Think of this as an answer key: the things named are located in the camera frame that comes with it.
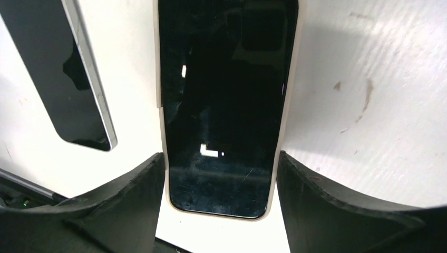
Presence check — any cream phone black screen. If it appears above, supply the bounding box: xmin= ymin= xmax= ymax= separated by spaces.
xmin=158 ymin=1 xmax=299 ymax=219

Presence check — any lavender phone black screen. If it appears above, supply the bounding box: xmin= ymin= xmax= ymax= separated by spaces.
xmin=1 ymin=1 xmax=118 ymax=151

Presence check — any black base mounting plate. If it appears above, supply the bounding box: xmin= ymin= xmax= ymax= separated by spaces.
xmin=1 ymin=169 xmax=67 ymax=209

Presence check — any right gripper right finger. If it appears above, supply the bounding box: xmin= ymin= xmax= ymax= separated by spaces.
xmin=277 ymin=151 xmax=446 ymax=252

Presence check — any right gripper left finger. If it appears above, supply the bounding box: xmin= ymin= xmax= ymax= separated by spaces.
xmin=1 ymin=153 xmax=165 ymax=252

